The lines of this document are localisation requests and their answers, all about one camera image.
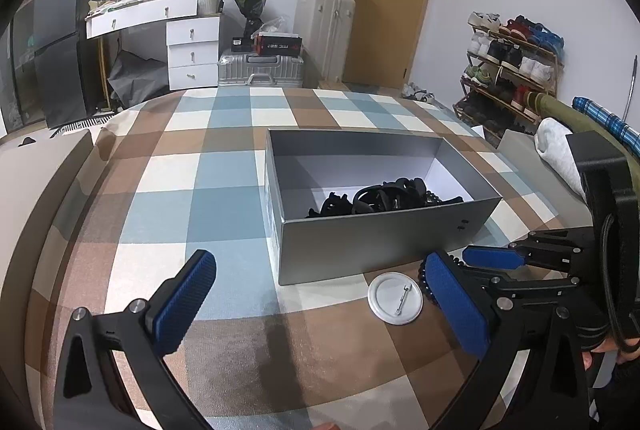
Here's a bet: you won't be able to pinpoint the dark glass door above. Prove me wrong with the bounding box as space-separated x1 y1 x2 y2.
0 0 51 136

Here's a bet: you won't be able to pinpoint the dark wrapped bouquet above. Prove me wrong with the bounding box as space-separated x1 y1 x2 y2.
226 0 268 38

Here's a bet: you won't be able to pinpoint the person's right hand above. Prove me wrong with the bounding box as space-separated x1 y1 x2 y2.
580 339 636 371

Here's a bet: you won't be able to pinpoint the dark cloth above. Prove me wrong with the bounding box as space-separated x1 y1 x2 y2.
107 50 170 103

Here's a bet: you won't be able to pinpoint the silver cardboard box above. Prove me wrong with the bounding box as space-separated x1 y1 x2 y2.
265 128 503 286

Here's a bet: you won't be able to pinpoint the clear plastic bag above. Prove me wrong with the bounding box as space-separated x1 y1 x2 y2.
257 16 291 36

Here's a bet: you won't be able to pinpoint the green rolled mat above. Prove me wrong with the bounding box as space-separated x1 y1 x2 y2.
532 92 640 191

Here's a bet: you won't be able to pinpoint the white vanity desk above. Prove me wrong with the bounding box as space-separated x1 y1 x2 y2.
85 0 223 92

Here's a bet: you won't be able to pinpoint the white suitcase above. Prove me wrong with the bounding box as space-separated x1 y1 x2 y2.
292 0 357 83

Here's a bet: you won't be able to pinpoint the pair of sandals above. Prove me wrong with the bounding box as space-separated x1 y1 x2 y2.
402 82 436 103

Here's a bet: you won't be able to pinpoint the white folded blanket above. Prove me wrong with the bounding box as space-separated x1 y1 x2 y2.
534 117 588 201

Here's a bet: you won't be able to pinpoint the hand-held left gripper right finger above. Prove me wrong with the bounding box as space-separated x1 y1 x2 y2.
424 250 598 430

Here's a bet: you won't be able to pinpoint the grey metal pole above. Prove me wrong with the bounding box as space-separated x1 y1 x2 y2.
622 55 638 121

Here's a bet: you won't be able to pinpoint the blue plaid roll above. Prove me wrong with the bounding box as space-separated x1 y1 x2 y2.
572 96 640 146

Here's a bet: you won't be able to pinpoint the black and red box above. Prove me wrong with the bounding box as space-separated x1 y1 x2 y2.
253 35 302 57

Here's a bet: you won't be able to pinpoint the beige mattress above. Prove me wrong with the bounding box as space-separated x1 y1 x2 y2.
0 127 108 311

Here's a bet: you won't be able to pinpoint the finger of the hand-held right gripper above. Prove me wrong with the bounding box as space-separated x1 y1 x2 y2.
461 245 528 271
460 264 532 294

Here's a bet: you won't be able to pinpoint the striped floor mat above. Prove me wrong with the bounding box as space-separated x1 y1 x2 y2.
50 114 116 138

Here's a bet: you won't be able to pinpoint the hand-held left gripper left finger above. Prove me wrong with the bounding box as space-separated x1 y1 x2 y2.
52 249 218 430

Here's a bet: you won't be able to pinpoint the silver suitcase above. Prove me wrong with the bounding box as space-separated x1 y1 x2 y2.
217 52 305 87

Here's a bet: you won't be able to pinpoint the wooden shoe rack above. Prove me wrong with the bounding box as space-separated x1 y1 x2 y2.
452 12 565 146

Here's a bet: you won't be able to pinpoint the rows of shoes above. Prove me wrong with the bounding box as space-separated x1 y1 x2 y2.
462 12 565 136

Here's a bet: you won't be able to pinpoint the yellow stick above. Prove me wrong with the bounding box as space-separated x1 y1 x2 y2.
99 35 113 111

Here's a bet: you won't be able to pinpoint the white round pin badge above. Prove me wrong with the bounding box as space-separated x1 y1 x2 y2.
367 271 424 325

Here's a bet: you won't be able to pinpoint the black scrunchie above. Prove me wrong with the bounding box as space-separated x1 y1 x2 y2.
306 191 352 217

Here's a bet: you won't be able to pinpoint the black bead bracelet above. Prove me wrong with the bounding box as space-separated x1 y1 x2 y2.
417 255 463 308

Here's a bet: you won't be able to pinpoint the dark grey refrigerator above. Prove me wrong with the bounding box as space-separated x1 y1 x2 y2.
32 0 118 128

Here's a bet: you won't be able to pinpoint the grey panel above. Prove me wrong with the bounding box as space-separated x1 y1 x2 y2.
500 128 540 166

